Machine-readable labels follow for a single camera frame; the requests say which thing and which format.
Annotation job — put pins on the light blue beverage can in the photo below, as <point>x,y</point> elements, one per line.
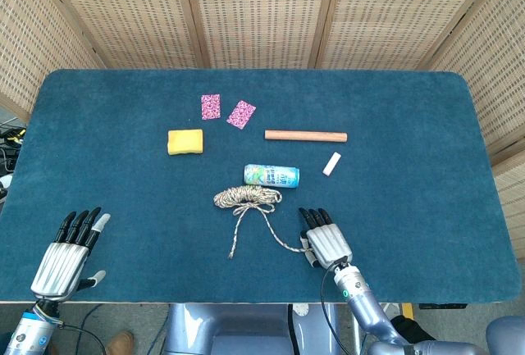
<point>271,176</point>

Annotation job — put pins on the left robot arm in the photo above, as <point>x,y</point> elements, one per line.
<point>33,326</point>

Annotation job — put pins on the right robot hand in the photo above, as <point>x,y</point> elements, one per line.
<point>328,244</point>

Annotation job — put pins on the white eraser block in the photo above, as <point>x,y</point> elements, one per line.
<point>331,164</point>

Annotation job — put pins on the blue table cloth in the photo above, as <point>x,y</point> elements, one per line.
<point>143,191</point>

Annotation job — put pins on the wooden round dowel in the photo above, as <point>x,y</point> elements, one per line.
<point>305,136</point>

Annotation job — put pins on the woven bamboo folding screen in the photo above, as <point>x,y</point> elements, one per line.
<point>262,10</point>

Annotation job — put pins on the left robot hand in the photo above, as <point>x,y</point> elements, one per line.
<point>59,265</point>

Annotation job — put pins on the black trouser leg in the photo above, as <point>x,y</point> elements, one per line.
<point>410,328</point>

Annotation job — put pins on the blue-grey robot torso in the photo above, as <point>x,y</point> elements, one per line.
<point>246,326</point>

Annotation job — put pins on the yellow sponge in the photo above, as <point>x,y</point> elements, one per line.
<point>185,142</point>

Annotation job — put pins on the brown shoe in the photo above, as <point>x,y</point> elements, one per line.
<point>119,343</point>

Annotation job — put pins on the pink patterned card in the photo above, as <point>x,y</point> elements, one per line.
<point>211,106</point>
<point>241,115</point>

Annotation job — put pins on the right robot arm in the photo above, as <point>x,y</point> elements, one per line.
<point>369,310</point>

